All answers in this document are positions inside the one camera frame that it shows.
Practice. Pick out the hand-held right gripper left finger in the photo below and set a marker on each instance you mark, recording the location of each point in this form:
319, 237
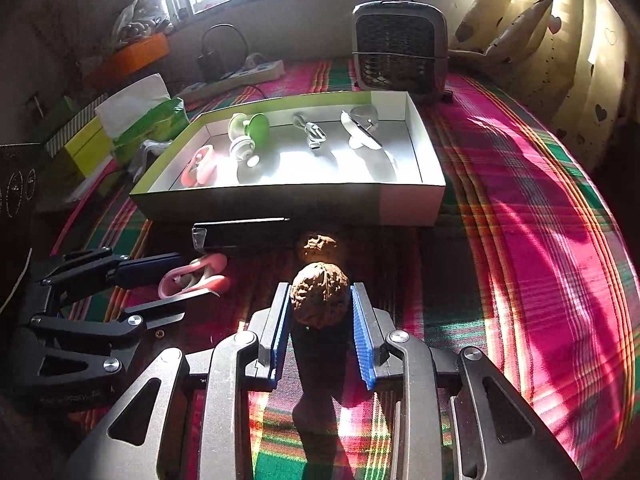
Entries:
280, 340

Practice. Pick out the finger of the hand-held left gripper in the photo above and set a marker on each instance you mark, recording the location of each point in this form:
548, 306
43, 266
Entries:
150, 310
150, 267

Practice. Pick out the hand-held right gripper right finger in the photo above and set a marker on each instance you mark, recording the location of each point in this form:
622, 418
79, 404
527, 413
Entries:
362, 345

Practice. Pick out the pink plastic clip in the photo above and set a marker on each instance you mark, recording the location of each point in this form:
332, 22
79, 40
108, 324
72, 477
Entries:
197, 170
200, 267

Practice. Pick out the brown walnut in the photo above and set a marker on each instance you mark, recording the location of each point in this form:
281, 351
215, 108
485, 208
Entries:
320, 245
320, 290

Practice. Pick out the cardboard box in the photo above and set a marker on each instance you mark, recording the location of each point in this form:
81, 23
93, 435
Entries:
275, 205

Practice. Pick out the black rectangular case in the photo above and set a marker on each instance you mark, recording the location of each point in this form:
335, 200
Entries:
240, 237

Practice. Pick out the white crumpled plastic bag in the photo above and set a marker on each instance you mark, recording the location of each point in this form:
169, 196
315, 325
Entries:
147, 152

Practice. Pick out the yellow-green box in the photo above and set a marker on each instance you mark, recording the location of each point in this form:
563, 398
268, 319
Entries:
85, 147

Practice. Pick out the green tissue pack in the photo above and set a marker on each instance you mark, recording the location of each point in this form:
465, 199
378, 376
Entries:
150, 125

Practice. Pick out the small white jar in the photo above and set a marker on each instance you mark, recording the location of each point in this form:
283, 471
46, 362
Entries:
241, 149

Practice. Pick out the black printed box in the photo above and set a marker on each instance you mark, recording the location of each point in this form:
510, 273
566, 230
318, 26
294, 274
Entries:
17, 185

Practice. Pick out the striped paper box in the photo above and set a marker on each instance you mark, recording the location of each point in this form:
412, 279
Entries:
65, 135

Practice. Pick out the orange box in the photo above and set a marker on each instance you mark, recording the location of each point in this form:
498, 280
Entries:
135, 57

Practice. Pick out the black charger adapter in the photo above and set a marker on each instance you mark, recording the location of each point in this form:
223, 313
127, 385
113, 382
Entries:
210, 62

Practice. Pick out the small black object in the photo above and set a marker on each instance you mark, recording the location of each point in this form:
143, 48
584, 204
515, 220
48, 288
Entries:
446, 96

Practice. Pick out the grey portable air cooler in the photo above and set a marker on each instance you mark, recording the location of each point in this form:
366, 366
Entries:
400, 50

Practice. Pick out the heart pattern pillows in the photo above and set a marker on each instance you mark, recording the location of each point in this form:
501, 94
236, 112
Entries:
550, 60

